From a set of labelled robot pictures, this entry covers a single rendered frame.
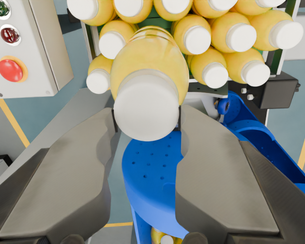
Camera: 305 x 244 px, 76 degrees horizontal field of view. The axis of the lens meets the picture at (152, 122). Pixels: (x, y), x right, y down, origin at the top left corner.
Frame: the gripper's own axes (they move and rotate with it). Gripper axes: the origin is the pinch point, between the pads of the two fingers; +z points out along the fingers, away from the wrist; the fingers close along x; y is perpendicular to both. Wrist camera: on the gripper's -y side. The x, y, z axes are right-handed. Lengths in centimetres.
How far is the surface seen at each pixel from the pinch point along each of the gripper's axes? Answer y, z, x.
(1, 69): 1.8, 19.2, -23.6
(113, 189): 161, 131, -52
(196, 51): 1.0, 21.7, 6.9
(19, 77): 3.0, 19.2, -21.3
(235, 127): 48, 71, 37
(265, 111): 64, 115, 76
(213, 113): 21.1, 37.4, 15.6
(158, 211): 22.4, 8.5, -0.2
